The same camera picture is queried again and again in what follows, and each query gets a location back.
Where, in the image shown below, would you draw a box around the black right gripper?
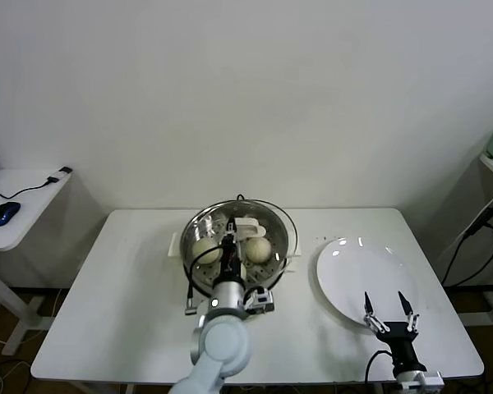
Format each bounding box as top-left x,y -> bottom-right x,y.
363,291 -> 426,373

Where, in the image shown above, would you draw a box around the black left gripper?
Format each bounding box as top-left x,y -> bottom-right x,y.
213,218 -> 249,285

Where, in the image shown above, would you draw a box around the round glass pot lid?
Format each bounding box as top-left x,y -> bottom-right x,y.
182,199 -> 302,291

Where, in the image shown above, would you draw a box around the white steamed baozi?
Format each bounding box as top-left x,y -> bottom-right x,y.
191,240 -> 222,265
245,236 -> 272,264

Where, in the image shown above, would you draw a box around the stainless steel steamer basket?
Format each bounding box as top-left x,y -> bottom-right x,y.
167,199 -> 302,291

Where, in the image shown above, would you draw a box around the white round plate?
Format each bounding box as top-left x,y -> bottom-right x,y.
314,236 -> 419,329

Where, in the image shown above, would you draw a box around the white electric cooker pot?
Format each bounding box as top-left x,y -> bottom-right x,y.
182,256 -> 297,314

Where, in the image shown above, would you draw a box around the white side table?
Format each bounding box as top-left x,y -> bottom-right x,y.
0,167 -> 73,356

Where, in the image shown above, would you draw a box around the blue computer mouse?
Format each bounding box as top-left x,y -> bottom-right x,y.
0,201 -> 21,227

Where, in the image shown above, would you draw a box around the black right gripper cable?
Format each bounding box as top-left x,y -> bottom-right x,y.
363,350 -> 395,394

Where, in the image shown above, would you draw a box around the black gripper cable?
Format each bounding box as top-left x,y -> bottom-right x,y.
183,244 -> 225,316
363,350 -> 395,394

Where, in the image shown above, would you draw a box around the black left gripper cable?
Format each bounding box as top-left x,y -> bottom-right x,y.
183,244 -> 225,316

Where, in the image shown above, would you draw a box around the black cable with adapter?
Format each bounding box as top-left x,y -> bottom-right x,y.
0,166 -> 72,199

